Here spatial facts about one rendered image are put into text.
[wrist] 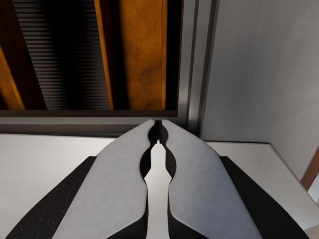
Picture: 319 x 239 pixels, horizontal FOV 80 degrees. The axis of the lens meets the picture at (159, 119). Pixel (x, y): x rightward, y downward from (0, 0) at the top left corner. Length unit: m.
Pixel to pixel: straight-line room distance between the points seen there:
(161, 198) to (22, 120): 0.14
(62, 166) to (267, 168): 0.16
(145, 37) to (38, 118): 0.17
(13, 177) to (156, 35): 0.23
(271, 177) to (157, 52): 0.21
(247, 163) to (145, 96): 0.20
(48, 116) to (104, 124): 0.05
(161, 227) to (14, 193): 0.14
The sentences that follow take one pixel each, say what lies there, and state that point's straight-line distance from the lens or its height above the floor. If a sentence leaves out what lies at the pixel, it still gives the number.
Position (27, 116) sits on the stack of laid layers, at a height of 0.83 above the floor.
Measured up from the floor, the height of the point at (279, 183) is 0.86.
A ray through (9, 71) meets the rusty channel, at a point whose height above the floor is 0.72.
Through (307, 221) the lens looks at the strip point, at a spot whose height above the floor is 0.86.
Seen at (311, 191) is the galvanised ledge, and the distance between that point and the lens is 0.57.
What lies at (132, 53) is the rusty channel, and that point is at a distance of 0.30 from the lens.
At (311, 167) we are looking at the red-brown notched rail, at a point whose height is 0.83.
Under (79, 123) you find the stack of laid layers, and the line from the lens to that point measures 0.18.
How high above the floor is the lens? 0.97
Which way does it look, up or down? 60 degrees down
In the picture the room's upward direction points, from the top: 180 degrees clockwise
